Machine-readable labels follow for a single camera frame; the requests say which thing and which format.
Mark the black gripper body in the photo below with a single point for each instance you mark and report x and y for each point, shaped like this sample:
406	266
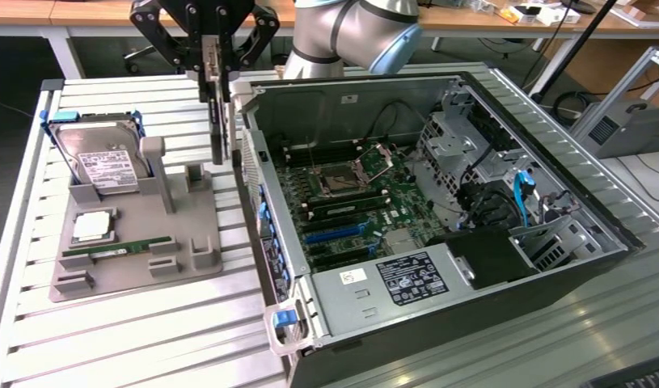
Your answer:
210	16

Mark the black graphics card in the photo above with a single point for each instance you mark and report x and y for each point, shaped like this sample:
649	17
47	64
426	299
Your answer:
219	129

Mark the black office chair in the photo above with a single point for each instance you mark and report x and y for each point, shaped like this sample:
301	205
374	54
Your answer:
146	51

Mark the hard disk blue carrier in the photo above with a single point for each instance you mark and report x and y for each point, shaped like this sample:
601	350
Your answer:
91	145

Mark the thin locking lever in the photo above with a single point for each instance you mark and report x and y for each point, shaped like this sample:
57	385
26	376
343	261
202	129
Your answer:
311	157

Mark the metal socket cover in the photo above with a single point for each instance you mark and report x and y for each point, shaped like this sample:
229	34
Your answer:
376	161

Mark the CPU socket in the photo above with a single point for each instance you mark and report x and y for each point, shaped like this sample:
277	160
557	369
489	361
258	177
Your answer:
339	182

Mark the metal disk bay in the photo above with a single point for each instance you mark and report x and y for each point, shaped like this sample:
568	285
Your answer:
448	145

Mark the dark labelled RAM stick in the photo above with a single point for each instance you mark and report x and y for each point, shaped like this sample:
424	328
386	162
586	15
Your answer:
345	210

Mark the grey parts rack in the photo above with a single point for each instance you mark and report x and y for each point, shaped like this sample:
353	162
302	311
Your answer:
141	226

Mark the silver CPU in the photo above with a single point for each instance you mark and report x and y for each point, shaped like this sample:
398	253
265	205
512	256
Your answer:
91	224

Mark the green motherboard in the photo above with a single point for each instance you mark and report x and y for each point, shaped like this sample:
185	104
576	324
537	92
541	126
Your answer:
400	206

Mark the blue expansion slot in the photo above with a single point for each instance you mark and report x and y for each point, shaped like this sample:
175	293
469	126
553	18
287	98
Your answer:
334	234

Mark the green RAM stick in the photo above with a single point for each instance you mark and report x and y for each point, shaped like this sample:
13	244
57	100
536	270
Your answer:
119	247

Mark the small white box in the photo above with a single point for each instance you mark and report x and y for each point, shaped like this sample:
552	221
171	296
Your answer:
556	17

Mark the silver chipset heatsink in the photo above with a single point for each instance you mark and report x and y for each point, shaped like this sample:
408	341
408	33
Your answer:
401	241

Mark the black tripod pole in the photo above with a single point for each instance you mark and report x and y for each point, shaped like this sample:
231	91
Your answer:
578	42

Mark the grey power supply unit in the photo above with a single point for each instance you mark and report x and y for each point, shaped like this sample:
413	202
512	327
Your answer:
357	299

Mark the black plastic shroud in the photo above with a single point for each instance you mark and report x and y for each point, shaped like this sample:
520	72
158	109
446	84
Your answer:
486	258

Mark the blue case latch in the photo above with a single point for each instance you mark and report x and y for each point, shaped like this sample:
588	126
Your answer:
283	318

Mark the grey machine box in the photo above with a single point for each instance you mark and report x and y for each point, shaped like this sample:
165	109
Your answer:
632	129

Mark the black open PC case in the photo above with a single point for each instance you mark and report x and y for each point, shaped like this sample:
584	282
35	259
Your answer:
524	311

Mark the black keyboard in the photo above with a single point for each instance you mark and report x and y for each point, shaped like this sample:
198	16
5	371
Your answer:
648	378

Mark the wooden desk white frame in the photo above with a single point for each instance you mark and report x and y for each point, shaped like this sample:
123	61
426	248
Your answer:
65	16
469	19

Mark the aluminium profile frame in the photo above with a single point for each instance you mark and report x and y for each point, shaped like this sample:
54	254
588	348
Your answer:
658	52

